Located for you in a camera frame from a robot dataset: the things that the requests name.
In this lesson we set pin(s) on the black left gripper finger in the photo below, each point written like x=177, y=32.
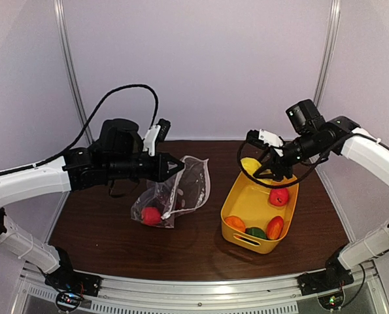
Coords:
x=170, y=162
x=165, y=174

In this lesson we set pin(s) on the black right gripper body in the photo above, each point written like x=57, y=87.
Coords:
x=307, y=147

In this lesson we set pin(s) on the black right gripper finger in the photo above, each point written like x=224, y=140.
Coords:
x=265, y=171
x=281, y=174

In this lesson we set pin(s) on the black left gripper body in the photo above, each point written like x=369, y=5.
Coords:
x=125, y=169

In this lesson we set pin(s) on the dark red toy apple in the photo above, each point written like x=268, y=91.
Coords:
x=164, y=200

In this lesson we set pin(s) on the clear zip top bag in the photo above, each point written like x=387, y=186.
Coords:
x=190, y=187

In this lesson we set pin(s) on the yellow plastic basket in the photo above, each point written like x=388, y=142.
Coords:
x=250, y=202

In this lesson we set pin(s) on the green toy lime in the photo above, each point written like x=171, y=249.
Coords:
x=256, y=232

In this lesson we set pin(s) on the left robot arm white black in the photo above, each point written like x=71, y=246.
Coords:
x=119, y=153

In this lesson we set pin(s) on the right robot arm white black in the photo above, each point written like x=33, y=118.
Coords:
x=354, y=168

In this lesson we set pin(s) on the red toy strawberry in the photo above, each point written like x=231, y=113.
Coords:
x=279, y=197

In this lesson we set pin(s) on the orange red toy mango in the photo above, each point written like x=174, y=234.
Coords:
x=274, y=228

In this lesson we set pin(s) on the orange toy fruit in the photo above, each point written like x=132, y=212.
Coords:
x=235, y=223

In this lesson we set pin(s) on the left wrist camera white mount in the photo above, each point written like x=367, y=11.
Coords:
x=155, y=134

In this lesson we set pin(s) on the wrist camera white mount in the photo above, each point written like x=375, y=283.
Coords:
x=155, y=134
x=265, y=139

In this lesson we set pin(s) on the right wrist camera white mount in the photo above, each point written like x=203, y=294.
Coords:
x=265, y=139

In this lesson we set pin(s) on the right aluminium frame post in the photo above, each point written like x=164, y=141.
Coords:
x=329, y=47

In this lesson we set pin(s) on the aluminium frame post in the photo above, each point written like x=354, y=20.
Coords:
x=329, y=47
x=68, y=60

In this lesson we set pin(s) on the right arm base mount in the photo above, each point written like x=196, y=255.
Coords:
x=327, y=286

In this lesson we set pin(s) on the front aluminium rail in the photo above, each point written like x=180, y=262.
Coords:
x=279, y=294

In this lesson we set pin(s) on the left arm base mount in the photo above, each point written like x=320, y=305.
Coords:
x=72, y=287

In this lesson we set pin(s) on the left aluminium frame post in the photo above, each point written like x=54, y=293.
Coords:
x=68, y=60

